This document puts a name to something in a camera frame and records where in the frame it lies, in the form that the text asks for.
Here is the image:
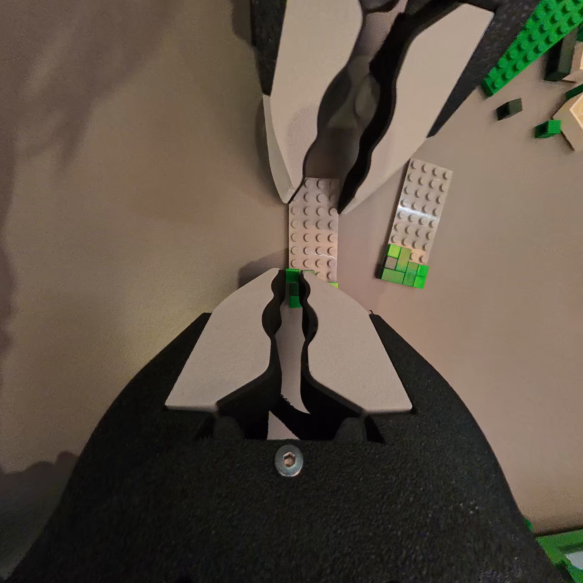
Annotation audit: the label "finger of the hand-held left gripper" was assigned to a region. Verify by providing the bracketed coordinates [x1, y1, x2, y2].
[262, 0, 365, 204]
[338, 2, 496, 216]

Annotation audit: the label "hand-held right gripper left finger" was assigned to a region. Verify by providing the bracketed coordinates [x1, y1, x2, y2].
[164, 268, 284, 414]

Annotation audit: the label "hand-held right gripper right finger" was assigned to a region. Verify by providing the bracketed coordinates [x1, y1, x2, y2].
[301, 273, 414, 416]

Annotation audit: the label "bright green small tile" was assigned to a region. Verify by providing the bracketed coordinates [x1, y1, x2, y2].
[285, 269, 303, 309]

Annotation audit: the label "grey studded plate green tiles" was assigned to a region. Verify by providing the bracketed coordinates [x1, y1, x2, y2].
[288, 177, 341, 291]
[375, 159, 454, 291]

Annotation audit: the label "large green studded plate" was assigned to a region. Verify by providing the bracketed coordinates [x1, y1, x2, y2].
[480, 0, 583, 97]

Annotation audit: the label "dark green long tile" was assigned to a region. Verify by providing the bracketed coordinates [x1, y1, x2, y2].
[544, 34, 577, 83]

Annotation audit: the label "green toy set box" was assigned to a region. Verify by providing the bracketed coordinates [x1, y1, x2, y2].
[524, 519, 583, 583]

